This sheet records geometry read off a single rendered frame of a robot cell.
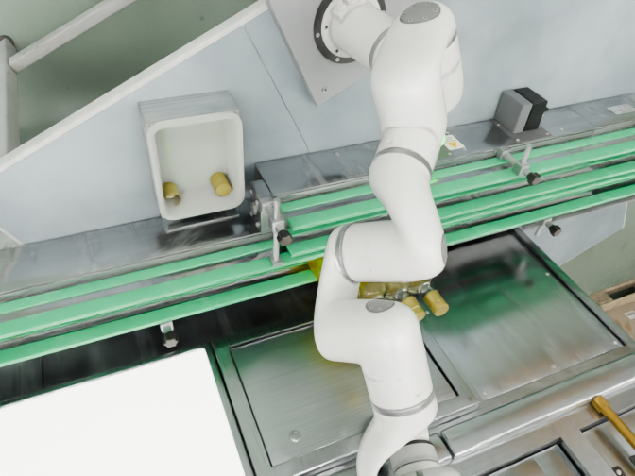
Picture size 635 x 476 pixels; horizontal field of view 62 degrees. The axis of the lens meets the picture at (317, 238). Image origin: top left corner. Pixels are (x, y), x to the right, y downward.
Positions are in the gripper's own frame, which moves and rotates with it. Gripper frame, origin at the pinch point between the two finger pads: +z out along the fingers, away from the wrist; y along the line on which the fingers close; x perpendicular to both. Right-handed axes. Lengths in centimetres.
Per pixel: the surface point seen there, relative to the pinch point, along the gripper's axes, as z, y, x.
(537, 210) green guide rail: 47, -5, -53
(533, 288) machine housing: 30, -17, -49
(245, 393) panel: 6.3, -12.9, 26.6
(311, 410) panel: 0.8, -12.6, 13.9
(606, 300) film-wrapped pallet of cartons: 186, -234, -258
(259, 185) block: 37.6, 15.5, 20.9
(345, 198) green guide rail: 34.6, 13.1, 2.9
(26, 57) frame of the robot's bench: 89, 21, 77
